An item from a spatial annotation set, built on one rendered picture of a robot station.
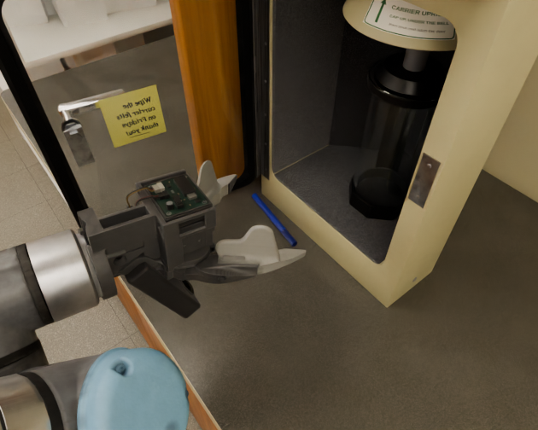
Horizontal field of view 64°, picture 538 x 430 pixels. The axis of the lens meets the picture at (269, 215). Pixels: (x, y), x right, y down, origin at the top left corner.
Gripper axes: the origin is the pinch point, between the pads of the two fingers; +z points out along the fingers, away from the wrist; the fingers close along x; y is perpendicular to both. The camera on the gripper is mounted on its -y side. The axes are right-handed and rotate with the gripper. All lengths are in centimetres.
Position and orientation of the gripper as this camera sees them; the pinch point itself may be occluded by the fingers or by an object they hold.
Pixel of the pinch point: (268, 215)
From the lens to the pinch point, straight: 50.5
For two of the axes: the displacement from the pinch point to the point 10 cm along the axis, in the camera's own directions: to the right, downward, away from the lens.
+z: 8.4, -3.1, 4.4
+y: 0.7, -7.5, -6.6
